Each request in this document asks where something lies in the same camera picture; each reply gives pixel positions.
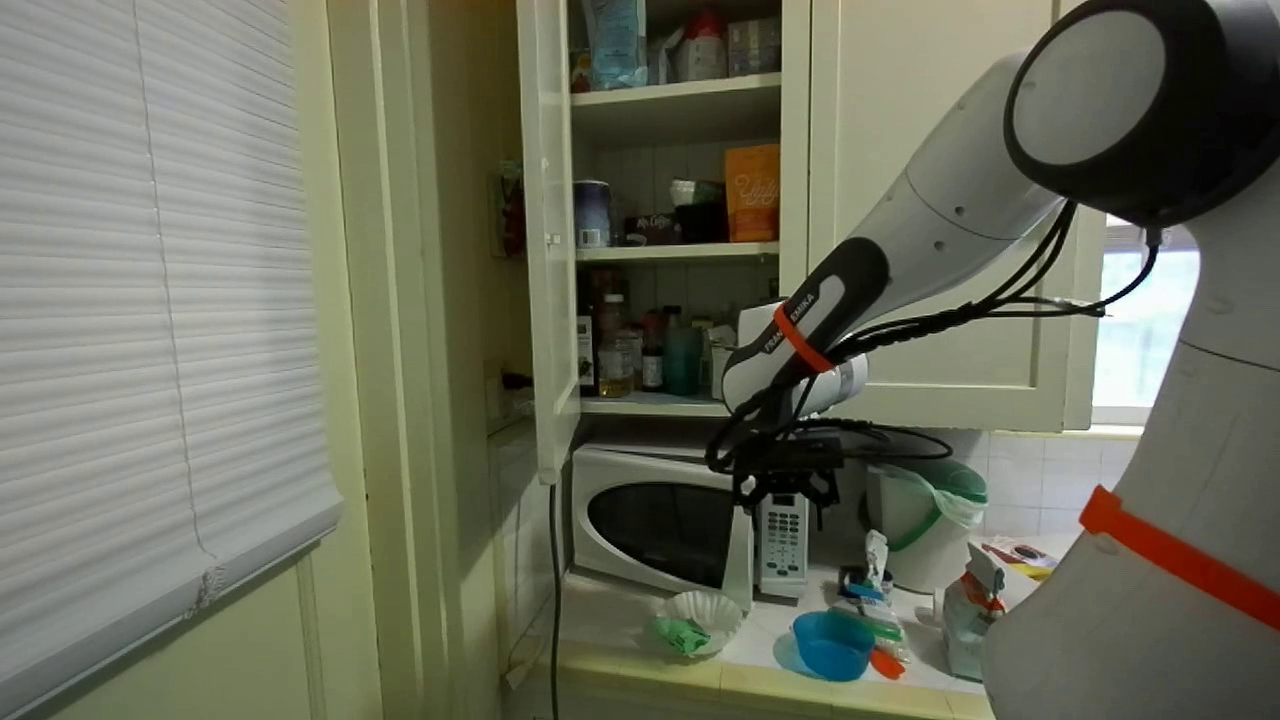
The narrow white window blind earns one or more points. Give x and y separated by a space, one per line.
1132 334

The red lidded jar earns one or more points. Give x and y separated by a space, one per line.
697 49

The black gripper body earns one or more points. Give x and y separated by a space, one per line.
785 460

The blue plastic bowl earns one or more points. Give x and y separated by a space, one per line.
832 646

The clear plastic bag with blue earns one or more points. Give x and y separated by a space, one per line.
868 575

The tall glass spice jar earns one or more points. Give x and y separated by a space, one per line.
617 355

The teal bottle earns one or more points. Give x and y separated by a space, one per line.
687 357

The closed cream cabinet door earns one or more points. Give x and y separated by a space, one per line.
867 106

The green lidded plastic container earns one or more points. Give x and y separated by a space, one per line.
932 535

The orange plastic spoon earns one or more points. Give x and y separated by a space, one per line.
884 660

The wide white window blind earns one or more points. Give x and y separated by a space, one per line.
147 334

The blue packet on shelf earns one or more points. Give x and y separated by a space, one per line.
617 42

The black container with white lid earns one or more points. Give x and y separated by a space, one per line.
697 214

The white and blue carton packet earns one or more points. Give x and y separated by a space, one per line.
971 621

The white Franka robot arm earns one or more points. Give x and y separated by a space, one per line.
962 203

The white tin can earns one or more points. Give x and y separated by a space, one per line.
722 364

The white microwave oven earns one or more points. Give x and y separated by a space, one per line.
655 535

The clear glass jar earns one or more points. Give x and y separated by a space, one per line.
753 46

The orange box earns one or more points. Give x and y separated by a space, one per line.
750 194

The blue and white can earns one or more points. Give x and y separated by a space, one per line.
594 217

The open cream cabinet door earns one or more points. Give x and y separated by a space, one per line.
545 241

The printed paper sheet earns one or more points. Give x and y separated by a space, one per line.
1027 557

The green plastic packet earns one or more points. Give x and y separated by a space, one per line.
687 633

